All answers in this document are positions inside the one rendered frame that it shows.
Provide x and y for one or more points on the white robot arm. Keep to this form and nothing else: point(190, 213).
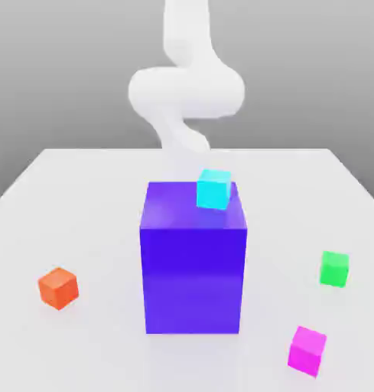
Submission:
point(186, 92)

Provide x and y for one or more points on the small cyan cube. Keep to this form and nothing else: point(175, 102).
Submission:
point(212, 191)

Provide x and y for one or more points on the small orange cube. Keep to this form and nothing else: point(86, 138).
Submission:
point(58, 289)

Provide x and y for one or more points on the small green cube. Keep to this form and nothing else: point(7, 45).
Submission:
point(334, 269)

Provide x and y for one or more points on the small magenta cube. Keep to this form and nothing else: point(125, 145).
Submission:
point(306, 350)

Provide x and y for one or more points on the large purple box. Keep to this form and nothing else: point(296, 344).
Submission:
point(192, 275)

